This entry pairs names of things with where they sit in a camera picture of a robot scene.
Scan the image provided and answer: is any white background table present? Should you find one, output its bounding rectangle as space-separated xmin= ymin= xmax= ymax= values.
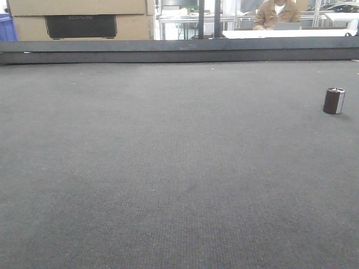
xmin=223 ymin=28 xmax=357 ymax=39

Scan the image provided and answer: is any lower cardboard box black window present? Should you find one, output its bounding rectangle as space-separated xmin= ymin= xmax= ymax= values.
xmin=13 ymin=15 xmax=154 ymax=41

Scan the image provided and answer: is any person in tan jacket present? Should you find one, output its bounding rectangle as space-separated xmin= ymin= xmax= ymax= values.
xmin=252 ymin=0 xmax=301 ymax=30

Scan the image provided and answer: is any grey laptop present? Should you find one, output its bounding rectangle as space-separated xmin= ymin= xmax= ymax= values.
xmin=273 ymin=22 xmax=301 ymax=30

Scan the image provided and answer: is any blue crate far left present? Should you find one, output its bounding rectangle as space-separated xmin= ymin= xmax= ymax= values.
xmin=0 ymin=13 xmax=18 ymax=41

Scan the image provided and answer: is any upper cardboard box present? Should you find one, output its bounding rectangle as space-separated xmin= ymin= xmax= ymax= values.
xmin=8 ymin=0 xmax=155 ymax=16

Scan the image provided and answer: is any metal frame background desk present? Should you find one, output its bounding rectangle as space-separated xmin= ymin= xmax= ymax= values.
xmin=155 ymin=13 xmax=255 ymax=40

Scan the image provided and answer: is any black vertical post left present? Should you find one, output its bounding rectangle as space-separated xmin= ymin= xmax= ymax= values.
xmin=198 ymin=0 xmax=205 ymax=39

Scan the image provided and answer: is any black vertical post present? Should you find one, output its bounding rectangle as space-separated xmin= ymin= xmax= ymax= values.
xmin=213 ymin=0 xmax=221 ymax=39
xmin=198 ymin=0 xmax=205 ymax=39

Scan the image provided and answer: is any black vertical post right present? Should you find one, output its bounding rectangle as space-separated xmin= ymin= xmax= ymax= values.
xmin=213 ymin=0 xmax=221 ymax=39

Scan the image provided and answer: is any grey table edge rail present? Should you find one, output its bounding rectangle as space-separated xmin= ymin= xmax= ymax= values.
xmin=1 ymin=36 xmax=358 ymax=65

